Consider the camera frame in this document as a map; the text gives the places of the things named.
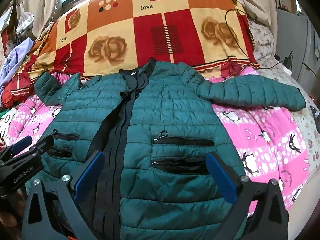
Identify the white plastic bag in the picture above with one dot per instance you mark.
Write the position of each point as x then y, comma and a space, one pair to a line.
25, 23

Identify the green quilted puffer jacket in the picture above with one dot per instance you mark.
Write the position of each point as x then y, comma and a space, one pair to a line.
102, 206

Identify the grey cabinet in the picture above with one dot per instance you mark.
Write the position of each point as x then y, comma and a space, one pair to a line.
298, 40

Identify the light blue cloth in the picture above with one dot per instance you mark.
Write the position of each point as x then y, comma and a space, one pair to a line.
14, 61

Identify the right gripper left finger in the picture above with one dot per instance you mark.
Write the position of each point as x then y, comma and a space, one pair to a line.
53, 210

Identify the pink penguin quilt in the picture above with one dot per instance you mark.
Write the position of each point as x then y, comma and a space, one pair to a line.
265, 142

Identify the floral white bed sheet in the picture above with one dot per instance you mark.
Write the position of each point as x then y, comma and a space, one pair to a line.
269, 67

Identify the red orange rose blanket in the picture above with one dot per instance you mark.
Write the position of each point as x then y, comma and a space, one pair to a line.
100, 37

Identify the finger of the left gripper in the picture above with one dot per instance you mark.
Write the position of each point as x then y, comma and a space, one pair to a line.
9, 152
37, 149

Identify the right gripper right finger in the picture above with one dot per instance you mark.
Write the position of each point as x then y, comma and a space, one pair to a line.
261, 205

